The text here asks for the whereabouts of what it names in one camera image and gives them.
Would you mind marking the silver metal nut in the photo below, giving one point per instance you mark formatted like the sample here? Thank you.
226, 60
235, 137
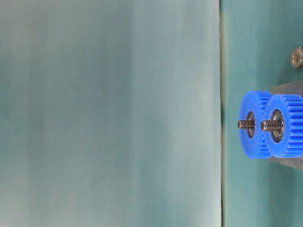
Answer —
297, 57

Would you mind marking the far threaded steel shaft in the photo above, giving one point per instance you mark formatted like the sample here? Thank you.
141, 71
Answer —
246, 124

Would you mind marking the threaded steel shaft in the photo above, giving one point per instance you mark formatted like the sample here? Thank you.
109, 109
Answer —
271, 125
246, 124

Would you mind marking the near threaded steel shaft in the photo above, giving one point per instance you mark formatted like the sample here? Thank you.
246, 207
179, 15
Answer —
271, 125

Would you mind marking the far blue plastic gear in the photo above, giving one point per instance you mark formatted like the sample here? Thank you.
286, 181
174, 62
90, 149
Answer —
252, 108

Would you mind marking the blue plastic gear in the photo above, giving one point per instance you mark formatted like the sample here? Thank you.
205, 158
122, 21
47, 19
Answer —
252, 108
288, 109

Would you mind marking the near blue plastic gear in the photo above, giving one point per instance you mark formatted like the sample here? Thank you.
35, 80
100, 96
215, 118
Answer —
288, 109

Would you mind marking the grey metal base plate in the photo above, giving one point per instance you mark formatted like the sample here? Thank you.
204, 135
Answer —
289, 88

